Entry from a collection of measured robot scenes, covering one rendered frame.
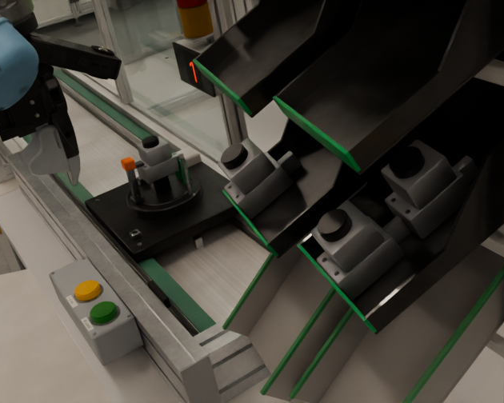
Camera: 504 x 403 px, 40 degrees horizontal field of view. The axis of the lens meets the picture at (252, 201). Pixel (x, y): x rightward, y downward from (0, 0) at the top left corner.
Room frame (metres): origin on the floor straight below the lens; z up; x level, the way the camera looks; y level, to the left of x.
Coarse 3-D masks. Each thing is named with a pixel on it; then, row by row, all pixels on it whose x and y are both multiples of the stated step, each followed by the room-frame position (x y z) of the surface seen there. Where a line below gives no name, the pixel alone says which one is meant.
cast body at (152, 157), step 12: (144, 144) 1.10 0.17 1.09; (156, 144) 1.10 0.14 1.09; (168, 144) 1.10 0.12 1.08; (144, 156) 1.10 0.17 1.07; (156, 156) 1.09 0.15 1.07; (168, 156) 1.10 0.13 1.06; (144, 168) 1.08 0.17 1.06; (156, 168) 1.09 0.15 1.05; (168, 168) 1.10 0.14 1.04; (144, 180) 1.09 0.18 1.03; (156, 180) 1.09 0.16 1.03
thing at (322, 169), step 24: (288, 120) 0.71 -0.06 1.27; (288, 144) 0.71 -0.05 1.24; (312, 144) 0.70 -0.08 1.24; (312, 168) 0.66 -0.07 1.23; (336, 168) 0.64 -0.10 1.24; (288, 192) 0.65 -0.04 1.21; (312, 192) 0.63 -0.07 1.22; (336, 192) 0.59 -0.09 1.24; (264, 216) 0.64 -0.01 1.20; (288, 216) 0.61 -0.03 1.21; (312, 216) 0.58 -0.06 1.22; (264, 240) 0.57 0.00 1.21; (288, 240) 0.57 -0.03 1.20
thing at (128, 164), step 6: (126, 162) 1.08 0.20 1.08; (132, 162) 1.08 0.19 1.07; (138, 162) 1.10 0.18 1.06; (126, 168) 1.08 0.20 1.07; (132, 168) 1.08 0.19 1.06; (126, 174) 1.09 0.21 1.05; (132, 174) 1.08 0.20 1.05; (132, 180) 1.08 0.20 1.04; (132, 186) 1.08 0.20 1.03; (132, 192) 1.09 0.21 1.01; (138, 192) 1.08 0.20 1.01
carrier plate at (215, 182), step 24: (192, 168) 1.21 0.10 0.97; (120, 192) 1.17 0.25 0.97; (216, 192) 1.10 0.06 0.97; (96, 216) 1.11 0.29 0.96; (120, 216) 1.08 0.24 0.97; (192, 216) 1.03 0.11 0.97; (216, 216) 1.02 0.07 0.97; (120, 240) 1.00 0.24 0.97; (144, 240) 0.99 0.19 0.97; (168, 240) 0.98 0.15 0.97
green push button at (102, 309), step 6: (96, 306) 0.83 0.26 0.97; (102, 306) 0.83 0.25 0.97; (108, 306) 0.82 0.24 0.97; (114, 306) 0.82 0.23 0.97; (90, 312) 0.82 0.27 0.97; (96, 312) 0.82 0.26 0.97; (102, 312) 0.81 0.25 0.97; (108, 312) 0.81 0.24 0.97; (114, 312) 0.81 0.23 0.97; (96, 318) 0.80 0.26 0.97; (102, 318) 0.80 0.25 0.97; (108, 318) 0.80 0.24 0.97
